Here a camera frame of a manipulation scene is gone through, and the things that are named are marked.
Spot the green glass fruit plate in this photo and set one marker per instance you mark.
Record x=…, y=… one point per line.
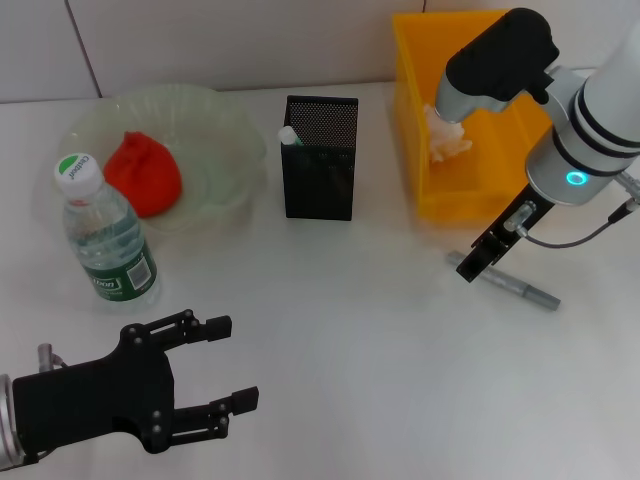
x=215, y=150

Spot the clear water bottle green label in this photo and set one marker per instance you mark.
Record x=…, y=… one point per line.
x=105, y=240

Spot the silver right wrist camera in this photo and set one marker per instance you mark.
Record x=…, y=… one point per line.
x=500, y=55

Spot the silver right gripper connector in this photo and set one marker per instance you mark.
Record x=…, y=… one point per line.
x=517, y=217

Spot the silver glitter pen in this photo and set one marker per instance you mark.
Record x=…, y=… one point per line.
x=520, y=290

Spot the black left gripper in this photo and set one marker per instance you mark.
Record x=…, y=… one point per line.
x=95, y=400

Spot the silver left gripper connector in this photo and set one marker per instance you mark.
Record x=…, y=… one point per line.
x=46, y=355

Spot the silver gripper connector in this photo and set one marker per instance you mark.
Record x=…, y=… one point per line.
x=46, y=355
x=517, y=217

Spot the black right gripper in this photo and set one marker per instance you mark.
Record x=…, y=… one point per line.
x=540, y=205

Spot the mint green pen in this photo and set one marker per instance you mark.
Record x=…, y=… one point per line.
x=289, y=136

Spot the yellow plastic bin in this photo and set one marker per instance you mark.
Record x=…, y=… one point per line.
x=415, y=50

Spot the white paper ball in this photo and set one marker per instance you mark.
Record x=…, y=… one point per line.
x=450, y=142

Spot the black mesh pen holder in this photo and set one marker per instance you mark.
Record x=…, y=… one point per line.
x=320, y=185

